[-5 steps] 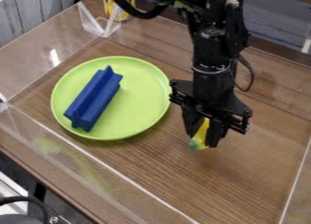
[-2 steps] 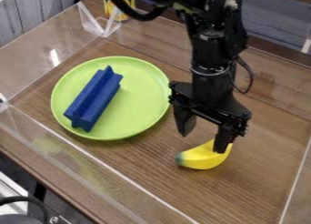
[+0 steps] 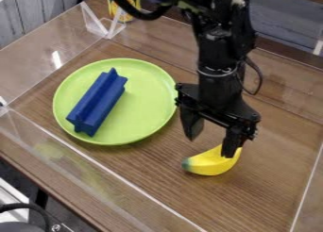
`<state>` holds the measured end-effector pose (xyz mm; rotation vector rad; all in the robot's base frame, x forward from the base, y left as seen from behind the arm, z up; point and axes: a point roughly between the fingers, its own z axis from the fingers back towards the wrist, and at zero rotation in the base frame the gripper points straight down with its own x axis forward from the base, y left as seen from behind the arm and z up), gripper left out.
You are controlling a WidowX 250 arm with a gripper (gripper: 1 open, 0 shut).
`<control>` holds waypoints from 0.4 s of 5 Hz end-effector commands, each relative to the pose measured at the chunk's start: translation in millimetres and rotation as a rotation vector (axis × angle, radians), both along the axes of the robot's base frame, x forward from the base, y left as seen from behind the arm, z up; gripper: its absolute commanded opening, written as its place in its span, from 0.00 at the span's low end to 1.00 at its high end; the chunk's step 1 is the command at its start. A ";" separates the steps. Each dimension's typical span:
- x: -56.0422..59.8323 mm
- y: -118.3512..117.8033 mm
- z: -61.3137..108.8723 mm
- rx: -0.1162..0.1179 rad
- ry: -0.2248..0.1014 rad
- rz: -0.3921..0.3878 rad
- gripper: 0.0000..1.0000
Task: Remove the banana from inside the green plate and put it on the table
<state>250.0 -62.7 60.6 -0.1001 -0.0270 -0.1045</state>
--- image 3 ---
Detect green round plate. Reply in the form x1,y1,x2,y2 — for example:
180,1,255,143
53,58,177,145

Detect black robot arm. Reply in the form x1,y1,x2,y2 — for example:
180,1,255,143
114,0,262,158

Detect yellow labelled tin can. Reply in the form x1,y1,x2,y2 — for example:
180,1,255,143
108,0,141,23

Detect blue star-shaped block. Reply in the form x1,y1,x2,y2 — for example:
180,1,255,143
66,68,128,137

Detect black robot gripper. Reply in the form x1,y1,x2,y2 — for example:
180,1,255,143
176,67,262,158

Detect black cable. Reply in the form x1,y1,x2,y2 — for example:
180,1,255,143
0,203,53,232

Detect clear acrylic tray walls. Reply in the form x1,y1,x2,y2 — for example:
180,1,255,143
0,0,323,232

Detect black metal bracket with bolt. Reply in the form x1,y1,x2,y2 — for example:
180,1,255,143
30,200,75,232

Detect yellow toy banana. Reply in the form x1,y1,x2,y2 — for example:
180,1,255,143
183,145,243,176

